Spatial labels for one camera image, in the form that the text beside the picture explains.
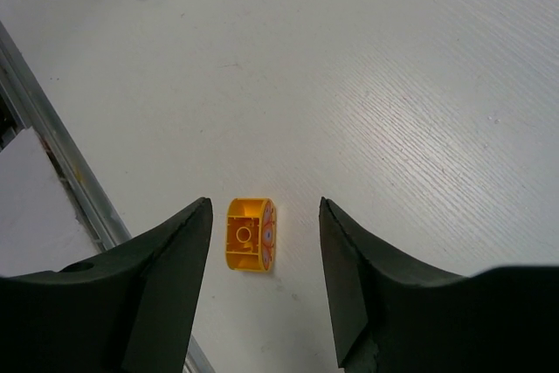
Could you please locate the aluminium table frame rail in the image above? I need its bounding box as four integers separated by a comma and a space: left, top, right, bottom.
1, 31, 211, 372

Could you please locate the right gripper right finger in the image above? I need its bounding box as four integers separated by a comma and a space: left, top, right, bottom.
319, 198, 558, 372

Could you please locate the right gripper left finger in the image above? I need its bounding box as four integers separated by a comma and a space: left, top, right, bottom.
1, 197, 213, 372

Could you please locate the orange curved lego brick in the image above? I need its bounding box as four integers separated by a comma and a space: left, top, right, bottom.
224, 198, 277, 273

